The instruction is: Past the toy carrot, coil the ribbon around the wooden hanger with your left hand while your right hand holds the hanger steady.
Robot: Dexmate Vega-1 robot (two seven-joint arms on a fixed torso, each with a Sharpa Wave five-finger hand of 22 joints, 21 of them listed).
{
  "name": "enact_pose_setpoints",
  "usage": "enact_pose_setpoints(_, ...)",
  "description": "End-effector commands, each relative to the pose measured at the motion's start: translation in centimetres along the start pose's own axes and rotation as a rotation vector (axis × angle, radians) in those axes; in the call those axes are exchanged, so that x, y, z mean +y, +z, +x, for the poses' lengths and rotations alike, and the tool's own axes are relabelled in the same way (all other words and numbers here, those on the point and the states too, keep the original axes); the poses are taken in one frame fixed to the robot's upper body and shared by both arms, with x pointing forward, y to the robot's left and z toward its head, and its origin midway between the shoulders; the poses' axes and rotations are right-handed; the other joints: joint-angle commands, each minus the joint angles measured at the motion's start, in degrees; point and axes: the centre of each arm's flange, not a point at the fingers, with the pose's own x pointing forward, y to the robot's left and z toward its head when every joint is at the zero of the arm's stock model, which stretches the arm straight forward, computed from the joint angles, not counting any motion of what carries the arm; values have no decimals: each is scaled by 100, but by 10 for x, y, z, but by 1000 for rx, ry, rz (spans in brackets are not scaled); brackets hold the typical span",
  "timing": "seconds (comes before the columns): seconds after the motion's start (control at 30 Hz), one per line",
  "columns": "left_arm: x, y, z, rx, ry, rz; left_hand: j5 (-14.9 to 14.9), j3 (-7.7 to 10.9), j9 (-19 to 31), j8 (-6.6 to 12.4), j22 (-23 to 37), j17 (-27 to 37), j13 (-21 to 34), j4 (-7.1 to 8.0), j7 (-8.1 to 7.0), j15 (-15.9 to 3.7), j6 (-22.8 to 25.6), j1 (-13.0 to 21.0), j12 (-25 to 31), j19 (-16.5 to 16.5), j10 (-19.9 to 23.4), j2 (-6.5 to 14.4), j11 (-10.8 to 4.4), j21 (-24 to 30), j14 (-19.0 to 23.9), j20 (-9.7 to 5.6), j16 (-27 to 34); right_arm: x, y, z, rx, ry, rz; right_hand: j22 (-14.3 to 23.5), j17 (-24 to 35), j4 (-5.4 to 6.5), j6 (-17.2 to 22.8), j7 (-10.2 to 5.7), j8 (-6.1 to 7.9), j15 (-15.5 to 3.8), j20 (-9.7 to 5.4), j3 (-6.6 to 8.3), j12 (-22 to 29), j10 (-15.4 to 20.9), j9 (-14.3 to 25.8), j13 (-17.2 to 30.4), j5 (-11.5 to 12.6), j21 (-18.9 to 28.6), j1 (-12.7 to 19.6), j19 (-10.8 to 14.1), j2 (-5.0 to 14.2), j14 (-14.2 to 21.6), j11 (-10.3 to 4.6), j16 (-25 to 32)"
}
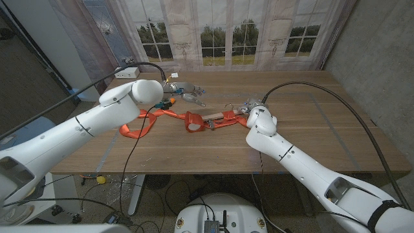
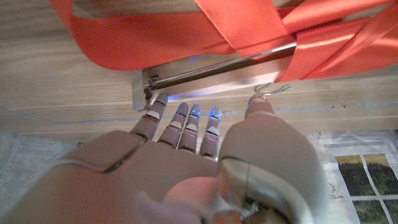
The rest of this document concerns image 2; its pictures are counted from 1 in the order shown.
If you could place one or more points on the wooden hanger with metal clips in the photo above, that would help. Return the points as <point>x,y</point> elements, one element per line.
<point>217,77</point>

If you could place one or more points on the orange ribbon with spool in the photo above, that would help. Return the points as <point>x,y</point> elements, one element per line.
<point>248,34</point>

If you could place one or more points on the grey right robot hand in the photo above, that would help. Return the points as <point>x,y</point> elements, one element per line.
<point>186,174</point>

